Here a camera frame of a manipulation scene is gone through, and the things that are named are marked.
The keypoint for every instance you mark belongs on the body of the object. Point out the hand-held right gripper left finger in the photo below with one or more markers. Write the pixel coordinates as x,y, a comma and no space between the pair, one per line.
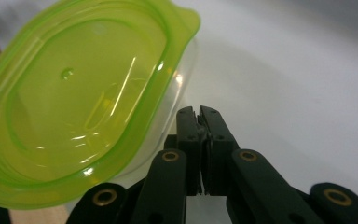
189,137

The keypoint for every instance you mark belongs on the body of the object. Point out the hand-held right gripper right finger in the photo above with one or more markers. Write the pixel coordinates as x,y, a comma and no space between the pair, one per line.
217,140

